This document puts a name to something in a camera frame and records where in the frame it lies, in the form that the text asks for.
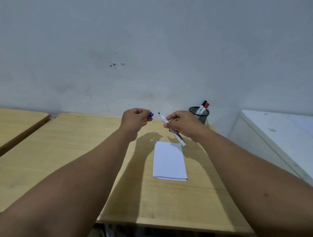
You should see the person's left hand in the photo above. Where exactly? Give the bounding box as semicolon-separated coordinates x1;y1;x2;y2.
119;108;153;142

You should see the person's right hand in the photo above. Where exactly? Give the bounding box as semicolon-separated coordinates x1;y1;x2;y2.
163;110;210;143

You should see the white marker pen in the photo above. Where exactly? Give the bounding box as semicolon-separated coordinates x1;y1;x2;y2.
158;112;186;147

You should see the person's right forearm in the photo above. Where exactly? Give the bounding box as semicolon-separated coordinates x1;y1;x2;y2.
196;128;313;237

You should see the person's left forearm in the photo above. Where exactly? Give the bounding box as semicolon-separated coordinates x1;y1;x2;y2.
0;127;137;237

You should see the black mesh pen holder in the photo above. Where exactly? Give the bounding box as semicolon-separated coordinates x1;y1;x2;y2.
188;106;210;125

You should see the black capped marker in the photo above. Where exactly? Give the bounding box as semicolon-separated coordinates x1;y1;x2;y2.
196;100;208;115

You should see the folded white paper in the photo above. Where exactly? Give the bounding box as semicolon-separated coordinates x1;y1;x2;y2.
153;141;188;181

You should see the wooden desk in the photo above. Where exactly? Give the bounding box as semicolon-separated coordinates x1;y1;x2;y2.
0;112;256;236
0;108;51;157

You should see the white cabinet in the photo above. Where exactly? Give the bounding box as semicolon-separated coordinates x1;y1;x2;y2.
227;110;313;187

